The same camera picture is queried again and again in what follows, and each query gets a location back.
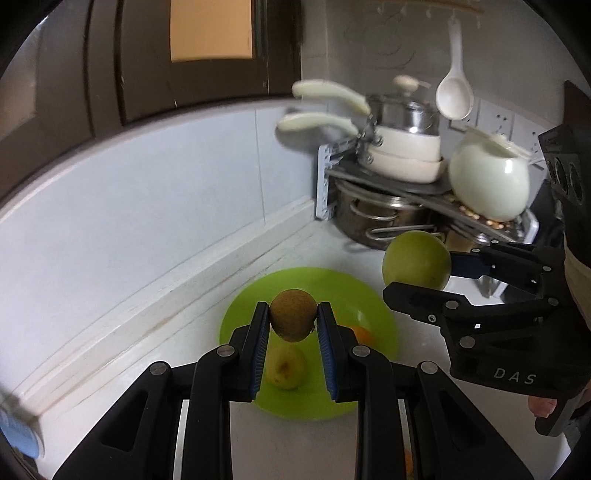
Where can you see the small tangerine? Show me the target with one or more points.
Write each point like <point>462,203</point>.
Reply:
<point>362,334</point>

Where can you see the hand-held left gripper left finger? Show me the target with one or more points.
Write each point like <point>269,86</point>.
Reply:
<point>261,350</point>

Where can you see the wall hook rail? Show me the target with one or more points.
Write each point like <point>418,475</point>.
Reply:
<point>429,7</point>

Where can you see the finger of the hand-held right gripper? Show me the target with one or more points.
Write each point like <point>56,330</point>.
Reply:
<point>468,265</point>
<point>415,302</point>

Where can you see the green plate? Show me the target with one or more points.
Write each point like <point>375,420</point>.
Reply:
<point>314,286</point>

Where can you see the white rice spoon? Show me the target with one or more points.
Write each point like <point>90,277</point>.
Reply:
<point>455,97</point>

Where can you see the dark wooden cabinet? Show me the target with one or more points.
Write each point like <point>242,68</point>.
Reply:
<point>138,55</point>

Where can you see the white round kettle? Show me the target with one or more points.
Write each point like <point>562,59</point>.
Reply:
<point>489,180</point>

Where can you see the person's right hand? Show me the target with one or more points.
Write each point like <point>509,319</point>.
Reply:
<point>542,407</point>

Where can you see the brown kiwi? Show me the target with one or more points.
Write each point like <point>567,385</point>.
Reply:
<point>293,316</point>

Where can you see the steel pot with lid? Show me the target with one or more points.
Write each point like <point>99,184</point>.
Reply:
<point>411,115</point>

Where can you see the green apple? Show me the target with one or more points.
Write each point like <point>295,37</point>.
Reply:
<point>286,367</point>
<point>415,261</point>

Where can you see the blue bottle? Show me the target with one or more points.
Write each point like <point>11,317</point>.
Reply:
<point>18,429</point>

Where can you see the grey pot rack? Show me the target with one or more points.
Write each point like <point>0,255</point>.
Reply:
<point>325,184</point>

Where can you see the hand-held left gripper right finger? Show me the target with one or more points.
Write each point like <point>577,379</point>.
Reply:
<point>328,355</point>

